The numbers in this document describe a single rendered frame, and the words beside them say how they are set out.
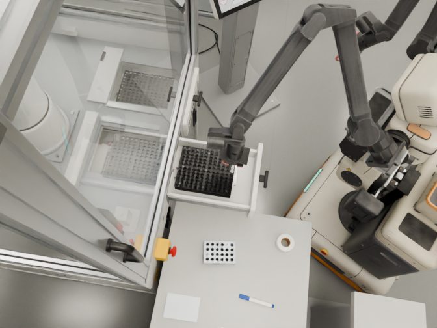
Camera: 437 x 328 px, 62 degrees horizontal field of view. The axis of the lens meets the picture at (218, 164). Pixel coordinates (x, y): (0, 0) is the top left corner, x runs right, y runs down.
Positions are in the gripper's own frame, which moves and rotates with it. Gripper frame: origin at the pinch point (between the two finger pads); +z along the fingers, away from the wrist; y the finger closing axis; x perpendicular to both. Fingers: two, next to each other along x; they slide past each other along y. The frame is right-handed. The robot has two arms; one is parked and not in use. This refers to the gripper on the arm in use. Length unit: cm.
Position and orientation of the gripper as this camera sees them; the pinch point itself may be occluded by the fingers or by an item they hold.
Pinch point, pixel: (233, 163)
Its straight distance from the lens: 138.6
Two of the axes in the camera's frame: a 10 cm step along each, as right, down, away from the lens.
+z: -0.3, 4.1, 9.1
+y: 9.8, 2.0, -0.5
